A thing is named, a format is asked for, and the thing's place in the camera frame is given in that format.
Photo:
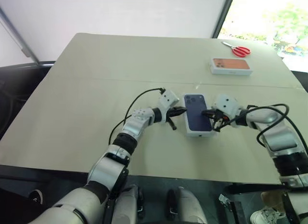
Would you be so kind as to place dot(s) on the grey metal pole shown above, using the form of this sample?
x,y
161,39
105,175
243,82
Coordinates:
x,y
26,50

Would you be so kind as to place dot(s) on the grey caster wheel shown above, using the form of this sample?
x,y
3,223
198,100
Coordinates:
x,y
223,200

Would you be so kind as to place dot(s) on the white box with orange print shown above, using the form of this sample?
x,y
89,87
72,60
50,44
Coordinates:
x,y
231,65

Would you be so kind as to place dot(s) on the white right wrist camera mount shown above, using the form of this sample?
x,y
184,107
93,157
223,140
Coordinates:
x,y
226,102

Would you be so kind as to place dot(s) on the silver rounded robot leg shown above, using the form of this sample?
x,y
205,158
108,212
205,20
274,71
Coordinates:
x,y
127,204
187,207

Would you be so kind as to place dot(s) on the black sneaker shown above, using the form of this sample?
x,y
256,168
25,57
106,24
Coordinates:
x,y
36,197

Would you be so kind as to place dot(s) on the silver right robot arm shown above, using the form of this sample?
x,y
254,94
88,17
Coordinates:
x,y
281,139

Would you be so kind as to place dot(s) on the white sneaker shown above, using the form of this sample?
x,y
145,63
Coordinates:
x,y
263,215

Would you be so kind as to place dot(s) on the window with dark frame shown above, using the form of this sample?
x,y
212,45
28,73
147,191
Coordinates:
x,y
223,14

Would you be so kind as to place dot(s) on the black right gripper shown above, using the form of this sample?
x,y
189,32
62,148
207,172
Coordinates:
x,y
220,116

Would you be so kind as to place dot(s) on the black metal frame bracket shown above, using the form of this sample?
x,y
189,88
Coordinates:
x,y
235,213

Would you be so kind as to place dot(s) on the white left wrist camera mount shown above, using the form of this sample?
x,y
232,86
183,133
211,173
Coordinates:
x,y
169,97

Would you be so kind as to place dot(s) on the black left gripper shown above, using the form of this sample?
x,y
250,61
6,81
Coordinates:
x,y
172,112

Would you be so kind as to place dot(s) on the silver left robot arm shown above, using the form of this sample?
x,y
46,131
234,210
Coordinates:
x,y
137,122

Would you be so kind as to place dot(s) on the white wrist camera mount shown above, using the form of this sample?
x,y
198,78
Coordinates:
x,y
169,97
226,102

